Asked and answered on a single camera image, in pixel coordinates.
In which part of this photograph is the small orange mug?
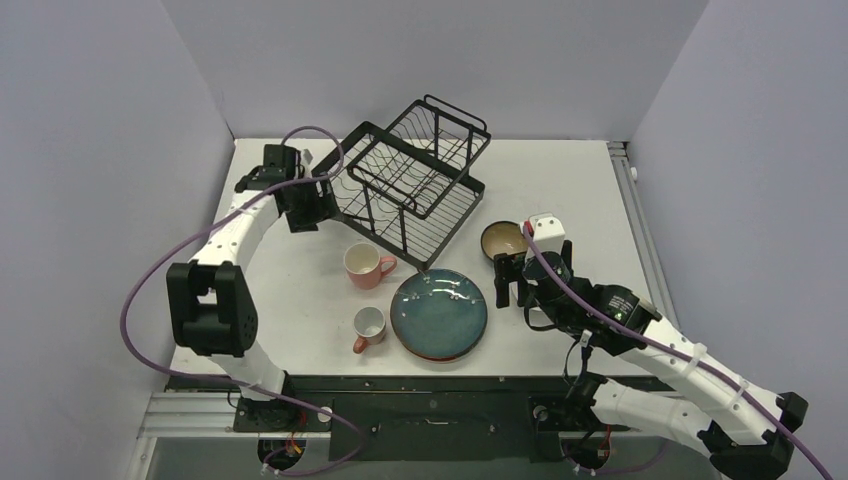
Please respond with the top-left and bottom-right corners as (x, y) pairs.
(352, 306), (386, 354)

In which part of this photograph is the aluminium rail right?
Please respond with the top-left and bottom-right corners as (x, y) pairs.
(607, 141), (679, 327)

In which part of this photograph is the black wire dish rack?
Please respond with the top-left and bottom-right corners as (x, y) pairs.
(313, 95), (491, 270)

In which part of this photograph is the brown black bowl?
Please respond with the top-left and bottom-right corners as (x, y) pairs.
(480, 220), (528, 262)

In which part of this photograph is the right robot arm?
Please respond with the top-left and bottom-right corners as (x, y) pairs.
(493, 251), (808, 479)

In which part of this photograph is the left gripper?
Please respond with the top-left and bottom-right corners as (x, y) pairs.
(284, 173), (342, 233)

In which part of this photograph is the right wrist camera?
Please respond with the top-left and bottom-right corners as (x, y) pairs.
(528, 212), (566, 254)

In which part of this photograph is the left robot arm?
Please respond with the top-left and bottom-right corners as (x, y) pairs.
(166, 174), (326, 430)

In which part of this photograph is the red teal plate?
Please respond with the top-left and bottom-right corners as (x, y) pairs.
(401, 339), (481, 363)

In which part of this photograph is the dark blue plate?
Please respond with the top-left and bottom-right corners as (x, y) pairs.
(389, 269), (488, 343)

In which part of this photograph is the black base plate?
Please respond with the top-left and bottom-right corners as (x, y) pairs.
(166, 376), (622, 469)

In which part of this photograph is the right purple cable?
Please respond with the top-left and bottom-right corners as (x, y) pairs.
(521, 221), (834, 480)

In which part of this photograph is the large pink mug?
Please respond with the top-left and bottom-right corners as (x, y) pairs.
(343, 243), (398, 290)

